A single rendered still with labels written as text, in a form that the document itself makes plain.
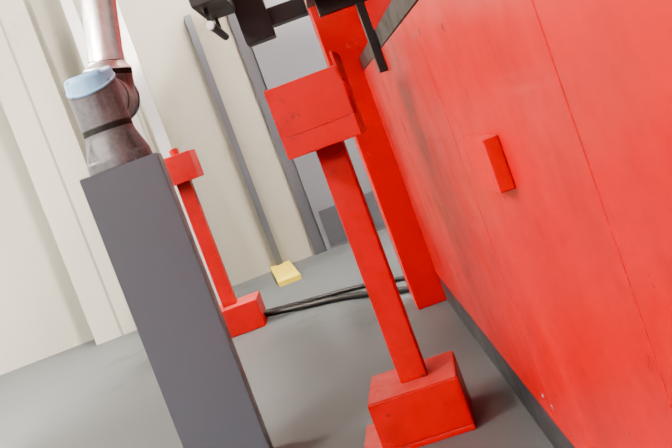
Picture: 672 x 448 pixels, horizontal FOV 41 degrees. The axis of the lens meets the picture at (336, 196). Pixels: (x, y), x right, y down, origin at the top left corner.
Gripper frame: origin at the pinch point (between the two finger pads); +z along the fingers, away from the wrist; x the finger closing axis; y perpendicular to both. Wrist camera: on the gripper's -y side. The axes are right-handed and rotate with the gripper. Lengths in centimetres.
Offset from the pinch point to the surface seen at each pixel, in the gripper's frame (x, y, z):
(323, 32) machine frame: 84, -8, -5
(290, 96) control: -35, -37, -2
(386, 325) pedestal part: -28, -70, 40
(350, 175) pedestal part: -29, -45, 17
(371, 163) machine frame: 84, -39, 30
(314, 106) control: -36, -37, 3
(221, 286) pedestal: 164, -114, 7
